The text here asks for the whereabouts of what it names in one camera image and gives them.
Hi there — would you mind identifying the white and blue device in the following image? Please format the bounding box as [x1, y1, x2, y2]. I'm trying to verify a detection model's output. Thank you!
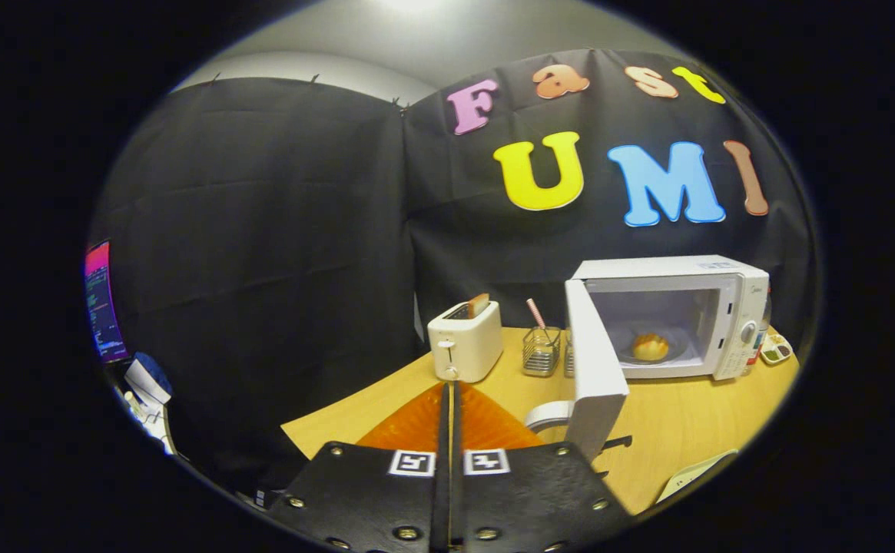
[121, 352, 179, 454]

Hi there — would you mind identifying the clear plastic water bottle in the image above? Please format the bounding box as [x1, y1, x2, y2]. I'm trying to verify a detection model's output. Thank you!
[747, 286, 772, 366]

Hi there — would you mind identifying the white toaster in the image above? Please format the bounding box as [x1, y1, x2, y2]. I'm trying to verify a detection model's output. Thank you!
[427, 300, 504, 383]

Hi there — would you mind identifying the wire mesh basket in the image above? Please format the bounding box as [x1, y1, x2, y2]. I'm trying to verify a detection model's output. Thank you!
[522, 326, 562, 377]

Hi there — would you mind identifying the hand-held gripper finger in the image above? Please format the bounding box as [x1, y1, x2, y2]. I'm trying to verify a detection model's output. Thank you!
[451, 382, 636, 552]
[269, 382, 454, 552]

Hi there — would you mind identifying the divided dish with beans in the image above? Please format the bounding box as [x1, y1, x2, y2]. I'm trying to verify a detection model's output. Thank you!
[760, 332, 794, 366]

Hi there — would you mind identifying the golden bread bun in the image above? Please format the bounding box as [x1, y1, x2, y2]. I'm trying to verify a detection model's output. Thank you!
[631, 333, 670, 362]

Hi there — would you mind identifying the white microwave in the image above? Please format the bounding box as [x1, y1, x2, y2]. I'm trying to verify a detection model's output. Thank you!
[524, 255, 771, 465]

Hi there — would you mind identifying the black backdrop cloth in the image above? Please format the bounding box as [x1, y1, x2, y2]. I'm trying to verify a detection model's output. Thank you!
[90, 48, 817, 492]

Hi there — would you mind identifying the cream rectangular plate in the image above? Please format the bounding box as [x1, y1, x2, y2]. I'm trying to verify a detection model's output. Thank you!
[656, 449, 740, 504]

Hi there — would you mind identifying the computer monitor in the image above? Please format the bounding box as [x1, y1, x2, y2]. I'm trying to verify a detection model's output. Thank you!
[85, 240, 131, 364]

